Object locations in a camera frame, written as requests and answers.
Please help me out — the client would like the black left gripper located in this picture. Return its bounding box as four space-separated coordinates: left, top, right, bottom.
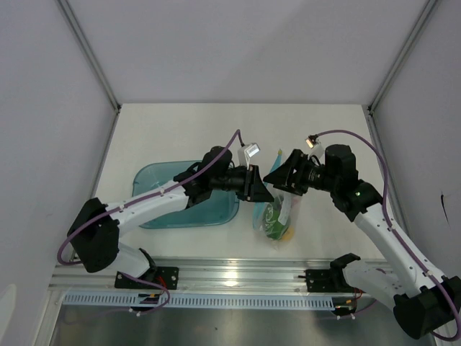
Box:
210 164 274 203

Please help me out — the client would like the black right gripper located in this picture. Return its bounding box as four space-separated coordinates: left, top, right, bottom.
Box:
263 149 339 197

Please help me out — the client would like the purple toy eggplant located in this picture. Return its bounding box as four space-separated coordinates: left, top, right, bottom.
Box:
290 196 300 213

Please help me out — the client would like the clear zip top bag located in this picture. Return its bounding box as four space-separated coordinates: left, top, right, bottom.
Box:
251 147 302 249

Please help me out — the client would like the green toy bell pepper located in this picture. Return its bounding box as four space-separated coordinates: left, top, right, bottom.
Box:
259 203 290 241

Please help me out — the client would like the yellow toy orange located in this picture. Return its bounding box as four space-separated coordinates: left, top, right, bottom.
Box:
280 229 295 241

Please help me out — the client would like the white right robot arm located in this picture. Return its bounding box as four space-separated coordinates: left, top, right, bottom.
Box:
264 144 460 340

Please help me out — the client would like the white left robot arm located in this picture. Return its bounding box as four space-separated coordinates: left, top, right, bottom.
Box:
68 143 274 288

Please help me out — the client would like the teal plastic tray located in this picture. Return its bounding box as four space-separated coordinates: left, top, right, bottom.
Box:
132 161 239 229

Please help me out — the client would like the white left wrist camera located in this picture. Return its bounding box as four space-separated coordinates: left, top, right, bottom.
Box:
238 143 260 169

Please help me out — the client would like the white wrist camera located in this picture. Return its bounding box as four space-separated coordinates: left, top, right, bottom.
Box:
238 143 260 169
305 134 324 159

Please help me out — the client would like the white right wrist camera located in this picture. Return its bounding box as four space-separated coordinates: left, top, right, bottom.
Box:
305 134 324 159

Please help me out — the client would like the aluminium rail base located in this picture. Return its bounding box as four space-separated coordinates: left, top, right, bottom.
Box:
48 257 330 295

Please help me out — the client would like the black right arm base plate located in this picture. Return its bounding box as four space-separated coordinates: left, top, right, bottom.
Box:
298 269 354 293

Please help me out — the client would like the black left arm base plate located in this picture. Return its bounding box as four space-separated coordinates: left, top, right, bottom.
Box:
115 267 179 290

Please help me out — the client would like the white slotted cable duct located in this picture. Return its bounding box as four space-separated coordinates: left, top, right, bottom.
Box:
63 292 350 311

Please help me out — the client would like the right aluminium frame post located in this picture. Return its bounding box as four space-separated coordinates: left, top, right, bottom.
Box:
367 0 442 115

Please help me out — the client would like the aluminium frame post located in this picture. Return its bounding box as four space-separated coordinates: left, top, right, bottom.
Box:
367 0 442 115
55 0 121 112

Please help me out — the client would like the left aluminium frame post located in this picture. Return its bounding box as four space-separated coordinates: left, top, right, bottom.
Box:
55 0 121 112

